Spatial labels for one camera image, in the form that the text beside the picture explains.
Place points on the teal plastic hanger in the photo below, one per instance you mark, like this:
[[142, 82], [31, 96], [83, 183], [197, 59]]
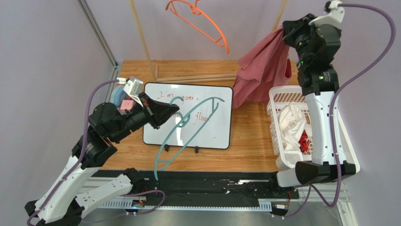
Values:
[[181, 124]]

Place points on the red item in basket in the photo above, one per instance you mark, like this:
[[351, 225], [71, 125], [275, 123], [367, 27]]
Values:
[[304, 143]]

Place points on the light blue headphones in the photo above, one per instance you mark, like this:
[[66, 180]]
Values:
[[118, 95]]

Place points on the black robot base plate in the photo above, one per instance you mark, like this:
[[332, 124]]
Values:
[[212, 189]]

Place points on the pink box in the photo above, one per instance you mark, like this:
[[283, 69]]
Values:
[[127, 104]]

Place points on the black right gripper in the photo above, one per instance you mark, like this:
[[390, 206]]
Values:
[[290, 32]]

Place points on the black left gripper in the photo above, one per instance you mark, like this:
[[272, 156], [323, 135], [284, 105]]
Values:
[[156, 112]]

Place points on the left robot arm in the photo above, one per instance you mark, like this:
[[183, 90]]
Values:
[[64, 204]]

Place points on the aluminium rail frame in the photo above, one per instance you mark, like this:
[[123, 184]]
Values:
[[135, 203]]

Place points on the orange plastic hanger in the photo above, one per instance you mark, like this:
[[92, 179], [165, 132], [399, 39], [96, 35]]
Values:
[[190, 13]]

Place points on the white dry-erase board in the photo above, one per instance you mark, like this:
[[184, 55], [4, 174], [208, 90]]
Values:
[[216, 134]]

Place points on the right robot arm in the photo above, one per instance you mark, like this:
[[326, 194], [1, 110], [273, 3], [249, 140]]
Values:
[[316, 45]]

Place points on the red t-shirt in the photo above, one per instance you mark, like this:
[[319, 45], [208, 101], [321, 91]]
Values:
[[266, 66]]

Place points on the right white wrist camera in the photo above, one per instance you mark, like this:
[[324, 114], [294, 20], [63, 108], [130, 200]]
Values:
[[334, 16]]

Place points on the white plastic laundry basket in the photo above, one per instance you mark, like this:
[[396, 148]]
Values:
[[326, 125]]

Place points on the white Coca-Cola t-shirt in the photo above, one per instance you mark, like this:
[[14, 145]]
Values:
[[292, 123]]

